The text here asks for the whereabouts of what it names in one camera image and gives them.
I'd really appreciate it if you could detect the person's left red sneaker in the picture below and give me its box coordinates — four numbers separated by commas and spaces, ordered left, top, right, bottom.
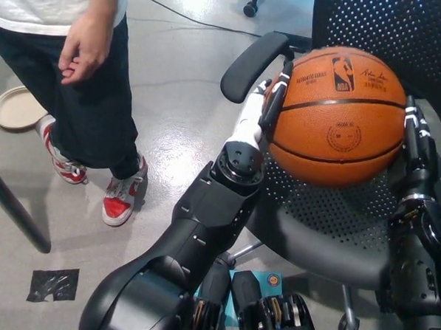
101, 151, 150, 228

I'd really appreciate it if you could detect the black perforated office chair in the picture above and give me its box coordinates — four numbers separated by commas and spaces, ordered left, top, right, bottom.
207, 0, 441, 330

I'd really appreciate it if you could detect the robot left white-black hand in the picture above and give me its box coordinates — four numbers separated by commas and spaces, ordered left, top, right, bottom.
225, 56, 295, 150

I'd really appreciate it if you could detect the teal TP-Link box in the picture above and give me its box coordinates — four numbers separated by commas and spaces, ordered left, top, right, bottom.
193, 267, 284, 330

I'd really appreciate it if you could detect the person's red sneaker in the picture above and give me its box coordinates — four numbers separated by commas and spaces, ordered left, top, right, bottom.
41, 124, 92, 186
101, 151, 150, 228

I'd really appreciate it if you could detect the orange Wilson NBA basketball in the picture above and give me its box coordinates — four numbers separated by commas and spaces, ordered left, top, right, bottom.
259, 41, 412, 193

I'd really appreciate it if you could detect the person's left hand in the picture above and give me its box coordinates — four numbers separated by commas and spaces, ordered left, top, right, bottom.
57, 11, 117, 89

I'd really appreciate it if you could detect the black chair caster leg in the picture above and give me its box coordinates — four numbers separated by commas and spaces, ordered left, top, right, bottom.
242, 0, 267, 18

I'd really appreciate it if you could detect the person's right red sneaker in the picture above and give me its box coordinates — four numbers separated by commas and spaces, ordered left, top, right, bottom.
41, 124, 92, 186

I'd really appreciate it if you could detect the thin black floor cable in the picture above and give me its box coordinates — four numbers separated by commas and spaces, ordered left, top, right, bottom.
126, 0, 264, 38

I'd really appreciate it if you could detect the black tape patch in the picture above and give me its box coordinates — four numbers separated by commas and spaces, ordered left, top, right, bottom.
26, 266, 81, 306

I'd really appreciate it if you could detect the robot right white-black hand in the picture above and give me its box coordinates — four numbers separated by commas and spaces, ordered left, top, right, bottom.
398, 94, 441, 202

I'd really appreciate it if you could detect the person in white shirt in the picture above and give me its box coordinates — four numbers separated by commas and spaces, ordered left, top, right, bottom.
0, 0, 158, 228

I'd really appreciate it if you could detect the black slanted table leg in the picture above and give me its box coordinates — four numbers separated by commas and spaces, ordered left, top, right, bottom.
0, 156, 57, 255

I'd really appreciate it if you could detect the beige paper plate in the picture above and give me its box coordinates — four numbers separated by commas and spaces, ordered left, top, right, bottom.
0, 84, 50, 133

